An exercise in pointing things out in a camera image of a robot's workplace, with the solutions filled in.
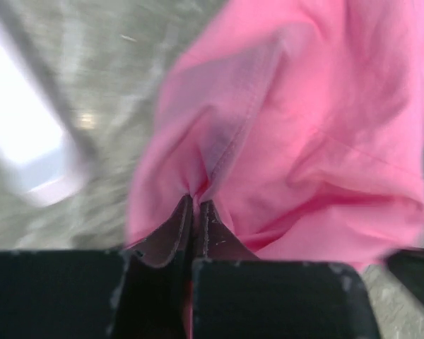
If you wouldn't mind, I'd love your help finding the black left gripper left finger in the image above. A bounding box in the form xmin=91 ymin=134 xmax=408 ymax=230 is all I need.
xmin=0 ymin=196 xmax=192 ymax=338

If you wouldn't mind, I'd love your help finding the pink t shirt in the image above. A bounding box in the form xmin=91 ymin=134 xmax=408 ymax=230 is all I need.
xmin=126 ymin=1 xmax=424 ymax=268

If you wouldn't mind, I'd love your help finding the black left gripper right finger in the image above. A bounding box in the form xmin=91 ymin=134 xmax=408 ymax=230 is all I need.
xmin=192 ymin=201 xmax=381 ymax=338

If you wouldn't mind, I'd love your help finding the silver clothes rack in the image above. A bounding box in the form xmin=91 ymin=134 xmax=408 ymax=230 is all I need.
xmin=0 ymin=1 xmax=95 ymax=206

